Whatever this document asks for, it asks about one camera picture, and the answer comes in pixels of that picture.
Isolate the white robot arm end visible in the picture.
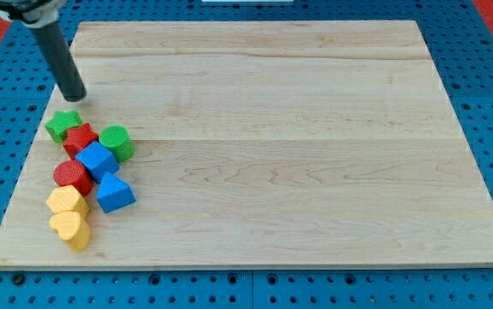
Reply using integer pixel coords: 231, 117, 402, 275
0, 0, 67, 28

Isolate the light wooden board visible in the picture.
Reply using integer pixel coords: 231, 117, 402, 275
0, 20, 493, 271

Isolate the green cylinder block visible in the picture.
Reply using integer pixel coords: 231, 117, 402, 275
99, 125, 135, 162

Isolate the blue triangle block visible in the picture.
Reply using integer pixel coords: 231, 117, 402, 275
95, 173, 137, 214

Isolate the blue cube block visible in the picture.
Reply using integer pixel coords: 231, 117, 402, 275
76, 142, 119, 184

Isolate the red star block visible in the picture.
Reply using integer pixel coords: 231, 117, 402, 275
63, 123, 99, 160

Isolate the red cylinder block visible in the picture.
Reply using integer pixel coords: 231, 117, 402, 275
52, 161, 94, 197

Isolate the yellow hexagon block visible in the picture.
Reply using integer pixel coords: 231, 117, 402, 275
46, 185, 89, 217

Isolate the green star block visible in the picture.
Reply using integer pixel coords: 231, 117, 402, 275
45, 110, 82, 143

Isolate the yellow heart block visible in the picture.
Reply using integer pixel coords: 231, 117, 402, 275
49, 211, 91, 252

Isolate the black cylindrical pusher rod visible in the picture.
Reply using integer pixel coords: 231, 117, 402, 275
30, 21, 87, 102

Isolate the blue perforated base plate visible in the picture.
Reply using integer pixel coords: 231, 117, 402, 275
0, 1, 493, 308

